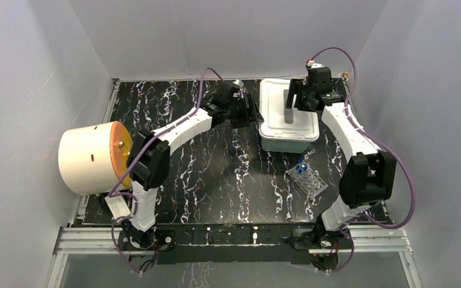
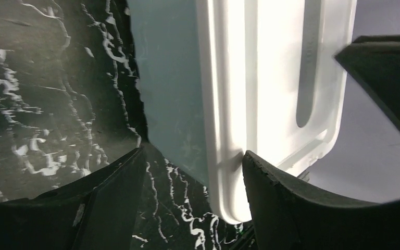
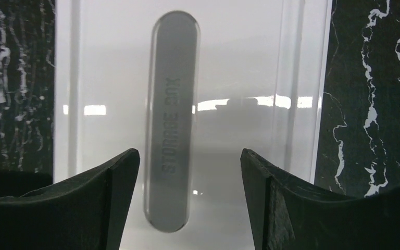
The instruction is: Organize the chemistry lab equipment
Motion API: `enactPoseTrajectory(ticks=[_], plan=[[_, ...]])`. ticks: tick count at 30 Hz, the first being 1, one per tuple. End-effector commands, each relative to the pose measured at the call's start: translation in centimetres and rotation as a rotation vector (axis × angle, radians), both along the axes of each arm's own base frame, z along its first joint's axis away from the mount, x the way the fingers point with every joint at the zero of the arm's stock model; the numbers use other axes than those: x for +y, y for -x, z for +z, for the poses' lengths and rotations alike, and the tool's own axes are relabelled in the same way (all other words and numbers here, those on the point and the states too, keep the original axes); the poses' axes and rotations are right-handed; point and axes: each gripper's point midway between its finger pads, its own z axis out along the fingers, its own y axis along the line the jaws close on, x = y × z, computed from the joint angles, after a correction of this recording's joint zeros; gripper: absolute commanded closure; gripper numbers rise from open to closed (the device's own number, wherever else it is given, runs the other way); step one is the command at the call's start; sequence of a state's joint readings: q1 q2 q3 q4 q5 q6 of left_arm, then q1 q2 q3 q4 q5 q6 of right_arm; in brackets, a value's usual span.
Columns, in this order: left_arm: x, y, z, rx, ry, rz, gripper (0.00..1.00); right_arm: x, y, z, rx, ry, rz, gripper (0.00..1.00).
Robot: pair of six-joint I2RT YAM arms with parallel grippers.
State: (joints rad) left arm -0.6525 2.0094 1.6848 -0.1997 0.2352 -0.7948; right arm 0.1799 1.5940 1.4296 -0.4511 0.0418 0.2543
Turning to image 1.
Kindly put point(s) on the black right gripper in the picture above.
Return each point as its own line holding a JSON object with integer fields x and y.
{"x": 295, "y": 86}

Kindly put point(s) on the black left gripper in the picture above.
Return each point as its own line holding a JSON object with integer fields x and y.
{"x": 245, "y": 109}

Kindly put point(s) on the white plastic bin lid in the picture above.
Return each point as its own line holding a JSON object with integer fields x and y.
{"x": 281, "y": 123}

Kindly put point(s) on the clear test tube rack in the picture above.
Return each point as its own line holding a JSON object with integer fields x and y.
{"x": 310, "y": 181}

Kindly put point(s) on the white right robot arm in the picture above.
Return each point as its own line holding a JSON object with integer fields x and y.
{"x": 369, "y": 173}

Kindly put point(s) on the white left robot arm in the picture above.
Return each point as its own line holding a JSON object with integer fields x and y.
{"x": 148, "y": 162}

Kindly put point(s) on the light teal plastic bin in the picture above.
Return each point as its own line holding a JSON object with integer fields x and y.
{"x": 284, "y": 146}

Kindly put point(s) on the small white labelled box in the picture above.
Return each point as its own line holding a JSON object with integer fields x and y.
{"x": 118, "y": 206}

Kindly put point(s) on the cream cylindrical centrifuge drum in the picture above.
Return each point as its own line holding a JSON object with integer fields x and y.
{"x": 92, "y": 159}

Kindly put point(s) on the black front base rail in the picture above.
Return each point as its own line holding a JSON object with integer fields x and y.
{"x": 226, "y": 243}

